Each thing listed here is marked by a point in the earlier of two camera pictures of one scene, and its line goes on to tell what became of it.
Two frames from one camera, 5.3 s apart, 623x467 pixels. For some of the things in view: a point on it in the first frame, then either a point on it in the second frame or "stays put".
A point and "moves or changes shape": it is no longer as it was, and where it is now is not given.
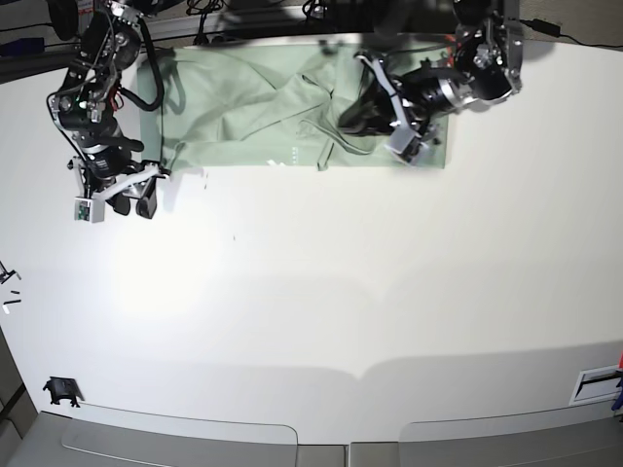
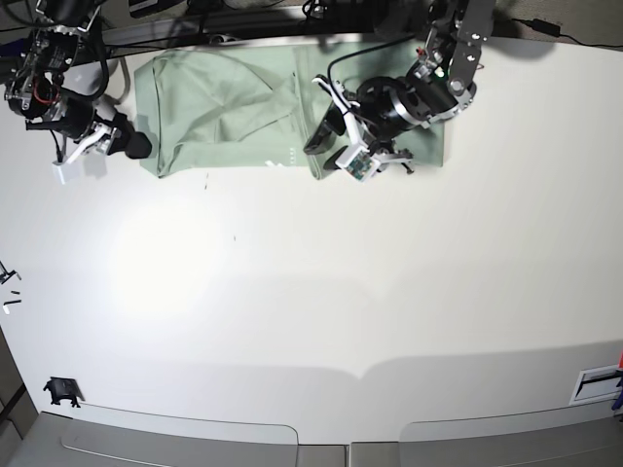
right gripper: x=374 y=114 → x=377 y=112
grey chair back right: x=587 y=436 stays put
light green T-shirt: x=263 y=107 moves or changes shape
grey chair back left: x=59 y=441 stays put
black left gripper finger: x=148 y=204 → x=139 y=146
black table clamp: x=63 y=387 stays put
